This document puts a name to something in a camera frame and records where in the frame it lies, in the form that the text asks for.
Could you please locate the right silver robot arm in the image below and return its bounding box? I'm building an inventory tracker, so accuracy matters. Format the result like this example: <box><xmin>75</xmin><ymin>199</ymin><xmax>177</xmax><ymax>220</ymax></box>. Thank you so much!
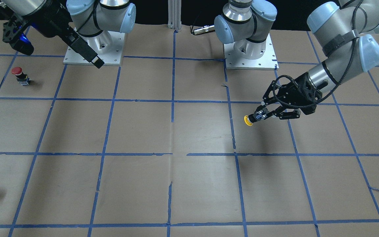
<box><xmin>2</xmin><ymin>0</ymin><xmax>137</xmax><ymax>68</ymax></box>

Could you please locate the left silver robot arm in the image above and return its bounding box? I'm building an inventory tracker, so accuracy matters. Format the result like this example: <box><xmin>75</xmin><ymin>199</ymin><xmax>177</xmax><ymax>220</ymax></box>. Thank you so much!
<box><xmin>215</xmin><ymin>0</ymin><xmax>379</xmax><ymax>126</ymax></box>

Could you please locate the yellow push button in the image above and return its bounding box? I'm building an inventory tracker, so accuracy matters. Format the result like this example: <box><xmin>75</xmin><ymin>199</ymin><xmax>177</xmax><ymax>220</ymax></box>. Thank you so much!
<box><xmin>243</xmin><ymin>111</ymin><xmax>266</xmax><ymax>126</ymax></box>

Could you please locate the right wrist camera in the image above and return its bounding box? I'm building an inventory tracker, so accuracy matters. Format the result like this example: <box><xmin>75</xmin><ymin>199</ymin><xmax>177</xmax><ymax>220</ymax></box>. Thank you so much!
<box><xmin>2</xmin><ymin>18</ymin><xmax>34</xmax><ymax>56</ymax></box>

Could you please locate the aluminium frame post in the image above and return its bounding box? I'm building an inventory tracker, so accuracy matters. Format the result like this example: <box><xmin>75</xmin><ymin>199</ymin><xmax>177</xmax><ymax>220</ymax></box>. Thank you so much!
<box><xmin>167</xmin><ymin>0</ymin><xmax>182</xmax><ymax>31</ymax></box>

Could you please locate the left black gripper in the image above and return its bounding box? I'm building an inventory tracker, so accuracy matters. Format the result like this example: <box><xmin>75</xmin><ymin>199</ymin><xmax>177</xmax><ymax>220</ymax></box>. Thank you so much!
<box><xmin>259</xmin><ymin>72</ymin><xmax>322</xmax><ymax>120</ymax></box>

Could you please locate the red push button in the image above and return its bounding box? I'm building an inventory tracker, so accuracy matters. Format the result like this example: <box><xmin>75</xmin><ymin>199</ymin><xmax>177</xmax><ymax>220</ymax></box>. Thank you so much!
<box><xmin>11</xmin><ymin>66</ymin><xmax>30</xmax><ymax>86</ymax></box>

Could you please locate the brown paper table cover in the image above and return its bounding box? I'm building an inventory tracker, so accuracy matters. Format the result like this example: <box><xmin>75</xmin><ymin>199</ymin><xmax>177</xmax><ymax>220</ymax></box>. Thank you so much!
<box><xmin>0</xmin><ymin>21</ymin><xmax>379</xmax><ymax>237</ymax></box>

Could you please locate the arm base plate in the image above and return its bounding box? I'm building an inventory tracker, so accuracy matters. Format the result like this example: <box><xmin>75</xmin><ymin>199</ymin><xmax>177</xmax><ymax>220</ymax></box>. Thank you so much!
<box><xmin>223</xmin><ymin>34</ymin><xmax>279</xmax><ymax>70</ymax></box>
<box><xmin>63</xmin><ymin>30</ymin><xmax>126</xmax><ymax>66</ymax></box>

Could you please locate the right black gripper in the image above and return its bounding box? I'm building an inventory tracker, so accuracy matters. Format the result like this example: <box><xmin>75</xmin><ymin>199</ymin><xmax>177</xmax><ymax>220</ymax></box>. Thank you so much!
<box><xmin>2</xmin><ymin>0</ymin><xmax>105</xmax><ymax>69</ymax></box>

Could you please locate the silver connector plug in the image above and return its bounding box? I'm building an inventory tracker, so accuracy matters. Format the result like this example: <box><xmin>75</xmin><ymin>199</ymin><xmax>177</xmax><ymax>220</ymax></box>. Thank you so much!
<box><xmin>191</xmin><ymin>25</ymin><xmax>215</xmax><ymax>36</ymax></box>

